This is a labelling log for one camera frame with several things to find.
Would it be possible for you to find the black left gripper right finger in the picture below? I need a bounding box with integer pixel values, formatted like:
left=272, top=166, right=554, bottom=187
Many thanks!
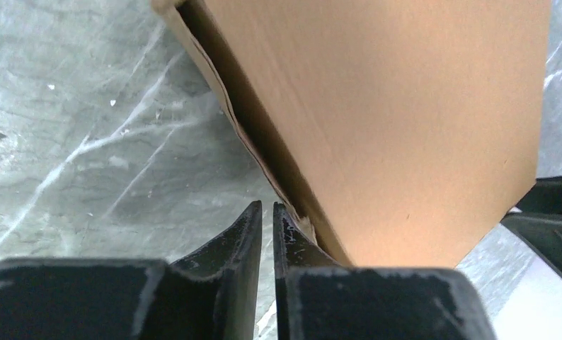
left=273, top=203, right=495, bottom=339

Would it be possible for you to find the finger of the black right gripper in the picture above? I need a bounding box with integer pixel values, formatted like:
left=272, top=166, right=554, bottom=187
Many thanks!
left=500, top=176, right=562, bottom=278

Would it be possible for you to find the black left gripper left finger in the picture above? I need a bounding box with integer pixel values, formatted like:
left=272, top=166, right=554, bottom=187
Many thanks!
left=0, top=201, right=263, bottom=339

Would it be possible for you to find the brown cardboard box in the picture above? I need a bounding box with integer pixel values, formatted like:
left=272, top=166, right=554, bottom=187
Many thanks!
left=151, top=1, right=551, bottom=268

